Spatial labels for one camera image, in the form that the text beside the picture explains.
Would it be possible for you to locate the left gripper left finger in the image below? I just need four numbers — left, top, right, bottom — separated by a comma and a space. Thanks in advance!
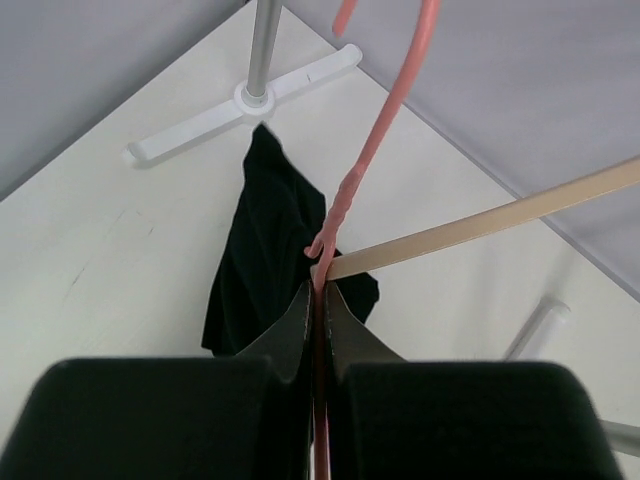
1, 284, 313, 479

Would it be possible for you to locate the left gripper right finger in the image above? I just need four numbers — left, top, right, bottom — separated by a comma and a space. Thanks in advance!
324, 284, 621, 479

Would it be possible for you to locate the black t shirt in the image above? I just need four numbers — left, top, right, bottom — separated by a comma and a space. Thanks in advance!
200, 123, 381, 359

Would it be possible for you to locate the beige wooden hanger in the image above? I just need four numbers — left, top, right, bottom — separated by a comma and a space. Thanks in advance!
325, 156, 639, 280

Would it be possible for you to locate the silver clothes rack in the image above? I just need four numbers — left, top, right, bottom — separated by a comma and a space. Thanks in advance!
122, 0, 640, 456

